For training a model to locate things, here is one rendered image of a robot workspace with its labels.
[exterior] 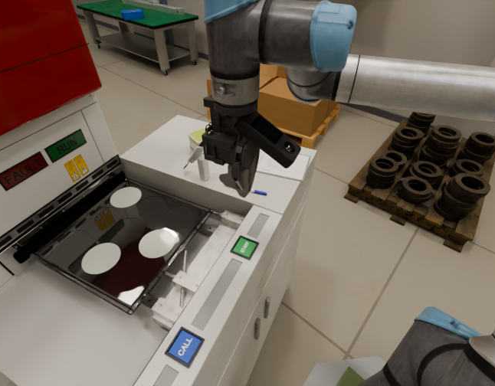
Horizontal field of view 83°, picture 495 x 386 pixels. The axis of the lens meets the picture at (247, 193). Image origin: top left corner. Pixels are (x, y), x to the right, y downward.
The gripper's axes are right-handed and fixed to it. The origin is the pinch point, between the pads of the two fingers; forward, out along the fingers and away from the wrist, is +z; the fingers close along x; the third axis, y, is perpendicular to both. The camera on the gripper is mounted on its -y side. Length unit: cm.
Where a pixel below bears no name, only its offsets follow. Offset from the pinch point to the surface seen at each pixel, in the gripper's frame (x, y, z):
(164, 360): 29.7, 3.0, 19.6
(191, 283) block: 12.3, 9.7, 24.8
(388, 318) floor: -54, -60, 116
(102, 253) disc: 15.1, 37.5, 25.6
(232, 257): 4.0, 2.2, 19.6
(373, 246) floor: -101, -45, 116
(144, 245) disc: 7.9, 28.8, 25.6
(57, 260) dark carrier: 22, 47, 26
